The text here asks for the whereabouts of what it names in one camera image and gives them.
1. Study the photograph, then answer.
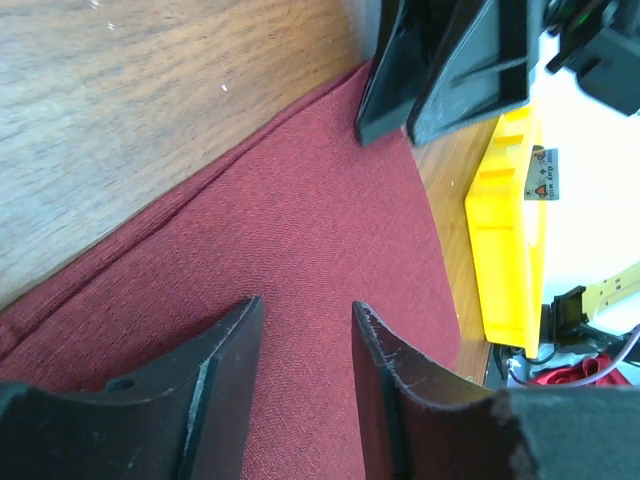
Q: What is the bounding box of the yellow plastic tray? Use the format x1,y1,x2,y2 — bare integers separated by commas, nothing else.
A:
465,103,547,358

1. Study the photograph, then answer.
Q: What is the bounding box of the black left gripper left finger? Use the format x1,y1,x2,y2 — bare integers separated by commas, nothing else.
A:
1,297,264,479

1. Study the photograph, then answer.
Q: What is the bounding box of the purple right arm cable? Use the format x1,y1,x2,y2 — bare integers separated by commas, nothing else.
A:
509,324,640,389

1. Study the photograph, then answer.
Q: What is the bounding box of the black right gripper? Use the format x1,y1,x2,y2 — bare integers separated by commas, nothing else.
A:
406,0,639,146

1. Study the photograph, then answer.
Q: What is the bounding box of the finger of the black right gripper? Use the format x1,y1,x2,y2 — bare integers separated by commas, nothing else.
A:
355,1,440,146

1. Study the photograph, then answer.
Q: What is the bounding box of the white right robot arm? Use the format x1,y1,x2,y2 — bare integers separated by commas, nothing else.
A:
355,1,639,381

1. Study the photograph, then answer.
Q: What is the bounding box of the dark red cloth napkin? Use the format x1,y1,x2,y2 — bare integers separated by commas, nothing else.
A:
1,67,460,479

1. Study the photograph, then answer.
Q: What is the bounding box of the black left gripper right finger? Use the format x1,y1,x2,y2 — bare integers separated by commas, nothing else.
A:
352,302,639,479

